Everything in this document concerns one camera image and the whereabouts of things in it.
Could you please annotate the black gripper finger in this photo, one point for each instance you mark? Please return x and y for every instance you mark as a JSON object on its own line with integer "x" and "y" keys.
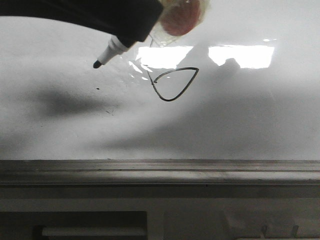
{"x": 130, "y": 21}

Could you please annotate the white whiteboard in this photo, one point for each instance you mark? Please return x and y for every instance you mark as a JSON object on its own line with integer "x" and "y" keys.
{"x": 244, "y": 84}

